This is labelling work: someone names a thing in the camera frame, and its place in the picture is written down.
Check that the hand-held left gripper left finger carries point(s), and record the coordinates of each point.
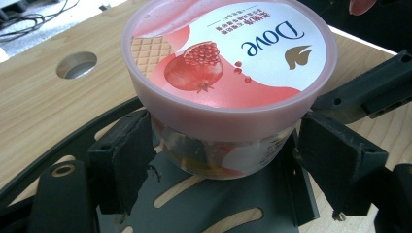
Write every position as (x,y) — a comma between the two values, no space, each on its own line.
(126,158)

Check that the pink jar with printed lid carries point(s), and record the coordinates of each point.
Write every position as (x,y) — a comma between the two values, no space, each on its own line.
(226,74)

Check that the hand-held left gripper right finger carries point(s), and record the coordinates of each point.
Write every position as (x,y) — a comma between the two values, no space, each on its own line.
(336,158)

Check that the black fan-shaped slotted rack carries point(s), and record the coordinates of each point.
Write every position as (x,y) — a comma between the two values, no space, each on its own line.
(207,200)

